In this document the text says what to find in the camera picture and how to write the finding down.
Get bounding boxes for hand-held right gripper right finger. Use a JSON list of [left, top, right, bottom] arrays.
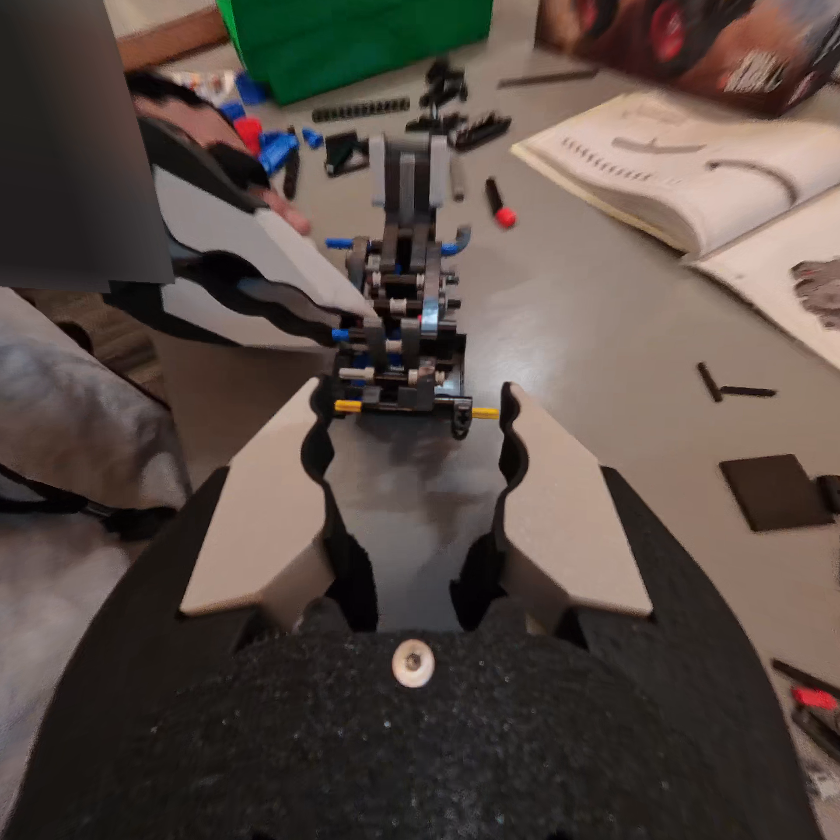
[[449, 382, 655, 632]]

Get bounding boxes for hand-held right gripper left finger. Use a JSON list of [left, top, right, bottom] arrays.
[[178, 377, 379, 631]]

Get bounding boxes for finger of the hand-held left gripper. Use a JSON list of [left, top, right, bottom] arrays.
[[153, 166, 373, 320], [161, 252, 358, 350]]

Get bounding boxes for lego truck chassis model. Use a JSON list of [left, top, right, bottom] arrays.
[[325, 130, 501, 442]]

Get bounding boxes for black square lego plate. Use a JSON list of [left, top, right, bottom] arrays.
[[324, 130, 370, 178]]

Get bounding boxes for long black lego beam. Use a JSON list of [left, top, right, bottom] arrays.
[[311, 96, 412, 124]]

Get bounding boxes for dark blue square lego tile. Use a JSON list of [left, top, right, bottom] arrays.
[[718, 453, 836, 534]]

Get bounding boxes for black lego beam red bush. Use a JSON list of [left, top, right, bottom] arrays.
[[484, 176, 519, 231]]

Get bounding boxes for black lego connector pieces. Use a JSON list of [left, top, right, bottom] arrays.
[[419, 57, 469, 110]]

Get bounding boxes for long thin black lego axle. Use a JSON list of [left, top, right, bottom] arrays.
[[497, 67, 600, 90]]

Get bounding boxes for monster truck lego box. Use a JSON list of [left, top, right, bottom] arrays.
[[535, 0, 840, 120]]

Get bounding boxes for person's left hand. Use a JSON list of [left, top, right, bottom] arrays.
[[133, 97, 314, 237]]

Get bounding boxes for green plastic bin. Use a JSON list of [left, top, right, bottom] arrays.
[[215, 0, 495, 107]]

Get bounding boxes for pile of black red pins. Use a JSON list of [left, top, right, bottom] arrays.
[[770, 658, 840, 767]]

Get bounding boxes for open instruction booklet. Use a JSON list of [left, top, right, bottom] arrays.
[[511, 91, 840, 373]]

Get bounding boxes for black lego frame piece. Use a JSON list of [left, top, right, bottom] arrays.
[[451, 112, 514, 153]]

